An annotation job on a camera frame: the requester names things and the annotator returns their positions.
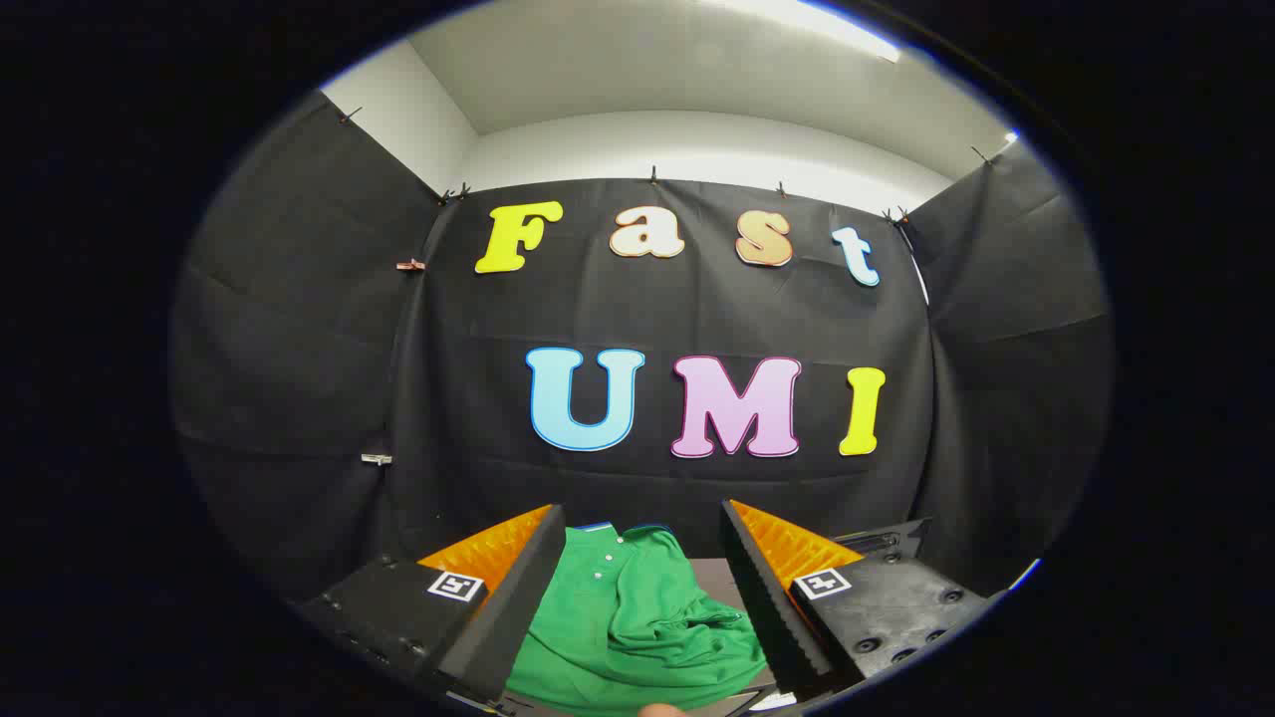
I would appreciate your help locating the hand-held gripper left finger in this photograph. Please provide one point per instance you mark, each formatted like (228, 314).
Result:
(518, 607)

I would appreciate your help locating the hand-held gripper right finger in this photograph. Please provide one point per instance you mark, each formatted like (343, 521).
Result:
(762, 597)

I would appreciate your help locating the green polo shirt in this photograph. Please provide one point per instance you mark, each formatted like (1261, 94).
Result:
(618, 627)

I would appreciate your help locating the grey box cabinet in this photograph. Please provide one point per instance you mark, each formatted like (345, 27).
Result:
(712, 583)

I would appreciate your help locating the black backdrop cloth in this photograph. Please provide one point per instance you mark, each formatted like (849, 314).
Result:
(647, 309)

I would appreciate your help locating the copper clip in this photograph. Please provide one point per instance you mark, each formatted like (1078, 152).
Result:
(410, 265)

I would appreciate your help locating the row of small black clips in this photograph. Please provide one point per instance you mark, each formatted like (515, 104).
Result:
(653, 177)

